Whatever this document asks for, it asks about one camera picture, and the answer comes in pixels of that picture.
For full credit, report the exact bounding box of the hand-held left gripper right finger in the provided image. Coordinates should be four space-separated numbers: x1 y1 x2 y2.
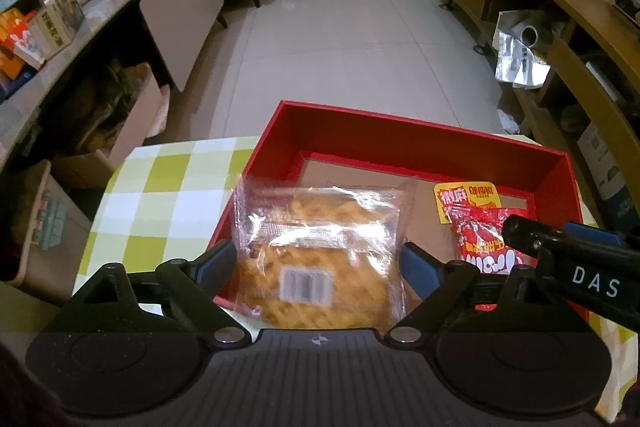
382 242 576 349

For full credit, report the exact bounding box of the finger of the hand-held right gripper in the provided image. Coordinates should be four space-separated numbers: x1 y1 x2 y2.
562 222 632 250
501 215 566 259

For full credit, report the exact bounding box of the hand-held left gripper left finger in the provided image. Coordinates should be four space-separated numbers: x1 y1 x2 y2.
65 239 251 349

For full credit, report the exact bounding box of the red snack packet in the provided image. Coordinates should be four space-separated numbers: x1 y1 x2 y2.
446 201 540 313

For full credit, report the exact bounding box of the clear waffle snack packet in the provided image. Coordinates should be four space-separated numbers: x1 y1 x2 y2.
231 174 417 336

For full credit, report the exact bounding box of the red cardboard box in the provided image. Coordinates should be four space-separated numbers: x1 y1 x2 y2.
207 101 584 324

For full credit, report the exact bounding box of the white dark carton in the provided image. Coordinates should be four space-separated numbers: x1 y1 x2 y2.
575 121 640 234

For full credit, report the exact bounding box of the yellow snack packet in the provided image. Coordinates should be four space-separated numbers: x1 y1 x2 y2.
433 181 503 226

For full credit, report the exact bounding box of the green white checked tablecloth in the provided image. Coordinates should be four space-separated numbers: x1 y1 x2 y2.
75 134 640 424

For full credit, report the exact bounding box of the open cardboard box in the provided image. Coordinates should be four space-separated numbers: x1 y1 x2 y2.
52 62 167 190

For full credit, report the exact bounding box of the cardboard box with blue label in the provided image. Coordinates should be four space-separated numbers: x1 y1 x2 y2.
0 159 94 304

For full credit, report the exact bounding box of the silver foil bag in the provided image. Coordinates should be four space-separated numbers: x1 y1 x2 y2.
494 9 554 88

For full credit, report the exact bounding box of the grey coffee table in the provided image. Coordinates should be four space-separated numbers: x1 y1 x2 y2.
0 0 229 168

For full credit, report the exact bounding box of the dark printed box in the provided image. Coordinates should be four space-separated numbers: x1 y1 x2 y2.
29 0 86 60

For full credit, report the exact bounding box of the orange white snack box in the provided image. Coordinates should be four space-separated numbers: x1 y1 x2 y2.
0 8 47 68

